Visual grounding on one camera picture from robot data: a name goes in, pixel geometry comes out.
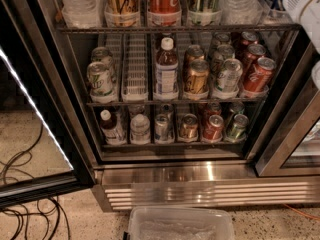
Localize brown tea bottle shelf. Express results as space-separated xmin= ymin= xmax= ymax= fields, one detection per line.
xmin=100 ymin=109 xmax=126 ymax=145
xmin=155 ymin=37 xmax=179 ymax=100

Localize silver can bottom shelf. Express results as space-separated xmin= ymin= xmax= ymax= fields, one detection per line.
xmin=154 ymin=114 xmax=173 ymax=143

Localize red coca-cola can top shelf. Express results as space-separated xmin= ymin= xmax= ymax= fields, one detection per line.
xmin=149 ymin=0 xmax=180 ymax=26

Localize gold can bottom shelf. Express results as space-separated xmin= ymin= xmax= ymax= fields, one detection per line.
xmin=179 ymin=113 xmax=198 ymax=141

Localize right steel fridge door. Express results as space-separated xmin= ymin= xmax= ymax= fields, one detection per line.
xmin=248 ymin=36 xmax=320 ymax=178

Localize silver can behind 7up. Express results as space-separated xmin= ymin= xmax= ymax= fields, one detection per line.
xmin=91 ymin=46 xmax=116 ymax=81

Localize middle wire shelf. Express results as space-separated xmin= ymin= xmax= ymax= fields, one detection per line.
xmin=86 ymin=97 xmax=264 ymax=107

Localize white-green can front middle shelf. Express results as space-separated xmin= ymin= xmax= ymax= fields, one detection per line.
xmin=213 ymin=58 xmax=243 ymax=99

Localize green striped can top shelf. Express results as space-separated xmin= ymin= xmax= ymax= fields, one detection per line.
xmin=187 ymin=0 xmax=221 ymax=26

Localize white-green can shelf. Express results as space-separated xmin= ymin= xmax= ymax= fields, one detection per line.
xmin=211 ymin=44 xmax=235 ymax=72
xmin=213 ymin=58 xmax=243 ymax=99

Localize black cables on floor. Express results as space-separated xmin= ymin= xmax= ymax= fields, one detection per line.
xmin=0 ymin=122 xmax=72 ymax=240

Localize red can rear middle shelf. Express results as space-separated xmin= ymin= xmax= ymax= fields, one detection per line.
xmin=235 ymin=31 xmax=259 ymax=50

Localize top wire shelf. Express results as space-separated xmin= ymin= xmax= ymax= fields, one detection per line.
xmin=57 ymin=24 xmax=301 ymax=34

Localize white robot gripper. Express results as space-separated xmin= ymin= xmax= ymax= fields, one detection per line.
xmin=283 ymin=0 xmax=320 ymax=53

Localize gold soda can top shelf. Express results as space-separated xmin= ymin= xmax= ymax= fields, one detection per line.
xmin=104 ymin=0 xmax=140 ymax=27

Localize clear plastic bin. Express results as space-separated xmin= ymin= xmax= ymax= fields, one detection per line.
xmin=122 ymin=206 xmax=235 ymax=240

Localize white-green can rear middle shelf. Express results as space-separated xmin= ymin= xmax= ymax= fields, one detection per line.
xmin=211 ymin=44 xmax=235 ymax=72

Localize gold can front middle shelf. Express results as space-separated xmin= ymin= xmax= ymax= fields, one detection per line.
xmin=184 ymin=59 xmax=210 ymax=100

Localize clear water bottle top right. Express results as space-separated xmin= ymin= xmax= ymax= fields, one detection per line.
xmin=222 ymin=0 xmax=263 ymax=25

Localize gold can rear middle shelf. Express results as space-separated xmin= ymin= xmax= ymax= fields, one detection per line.
xmin=184 ymin=44 xmax=205 ymax=67

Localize steel fridge base grille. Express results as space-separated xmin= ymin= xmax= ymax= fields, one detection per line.
xmin=92 ymin=161 xmax=320 ymax=212

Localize open glass fridge door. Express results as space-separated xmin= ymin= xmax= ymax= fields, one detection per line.
xmin=0 ymin=0 xmax=95 ymax=208

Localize orange cable on floor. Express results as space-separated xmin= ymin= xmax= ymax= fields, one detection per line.
xmin=283 ymin=203 xmax=320 ymax=222

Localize brown tea bottle middle shelf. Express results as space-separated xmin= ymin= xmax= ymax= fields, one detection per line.
xmin=155 ymin=37 xmax=179 ymax=100

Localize clear water bottle bottom shelf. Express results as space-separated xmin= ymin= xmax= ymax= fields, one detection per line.
xmin=130 ymin=114 xmax=151 ymax=145

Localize clear water bottle top left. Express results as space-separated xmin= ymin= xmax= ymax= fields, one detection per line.
xmin=62 ymin=0 xmax=103 ymax=29

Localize brown tea bottle bottom shelf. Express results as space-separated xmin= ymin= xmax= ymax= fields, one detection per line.
xmin=100 ymin=109 xmax=126 ymax=145

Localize red can bottom shelf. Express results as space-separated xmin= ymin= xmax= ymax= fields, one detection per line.
xmin=202 ymin=115 xmax=224 ymax=143

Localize green 7up can front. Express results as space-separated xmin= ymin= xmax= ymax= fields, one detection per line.
xmin=87 ymin=62 xmax=113 ymax=103

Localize red can front middle shelf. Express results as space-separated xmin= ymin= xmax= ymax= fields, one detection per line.
xmin=243 ymin=57 xmax=276 ymax=92

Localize wire shelf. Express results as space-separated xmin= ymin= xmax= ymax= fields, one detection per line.
xmin=86 ymin=97 xmax=264 ymax=107
xmin=57 ymin=24 xmax=301 ymax=34

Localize green can bottom shelf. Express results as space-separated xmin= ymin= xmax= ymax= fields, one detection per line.
xmin=225 ymin=114 xmax=249 ymax=142

